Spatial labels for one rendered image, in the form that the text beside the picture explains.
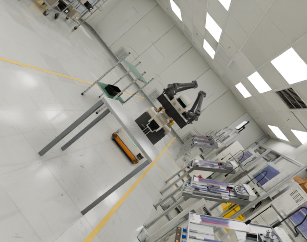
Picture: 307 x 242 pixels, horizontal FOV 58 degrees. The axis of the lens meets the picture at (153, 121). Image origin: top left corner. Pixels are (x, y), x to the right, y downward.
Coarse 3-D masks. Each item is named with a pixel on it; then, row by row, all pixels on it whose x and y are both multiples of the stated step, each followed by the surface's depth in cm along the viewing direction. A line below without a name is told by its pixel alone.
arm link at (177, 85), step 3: (192, 81) 424; (174, 84) 404; (177, 84) 407; (180, 84) 408; (183, 84) 411; (186, 84) 413; (189, 84) 416; (192, 84) 419; (174, 87) 404; (177, 87) 407; (195, 87) 424
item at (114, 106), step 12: (96, 108) 243; (108, 108) 241; (120, 108) 268; (96, 120) 286; (120, 120) 239; (132, 120) 277; (84, 132) 288; (132, 132) 244; (48, 144) 251; (144, 144) 251; (156, 156) 258; (108, 192) 241; (96, 204) 243
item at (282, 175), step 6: (282, 156) 378; (270, 162) 369; (294, 162) 331; (276, 168) 370; (252, 174) 373; (282, 174) 312; (288, 174) 310; (270, 180) 315; (276, 180) 313; (294, 180) 310; (264, 186) 315; (270, 186) 314; (282, 186) 312; (276, 192) 313; (174, 198) 403; (186, 198) 326; (204, 210) 358; (168, 216) 330
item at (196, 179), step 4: (192, 180) 374; (196, 180) 378; (200, 180) 381; (204, 180) 385; (208, 180) 389; (212, 184) 370; (216, 184) 372; (220, 184) 375; (224, 184) 379; (228, 184) 382
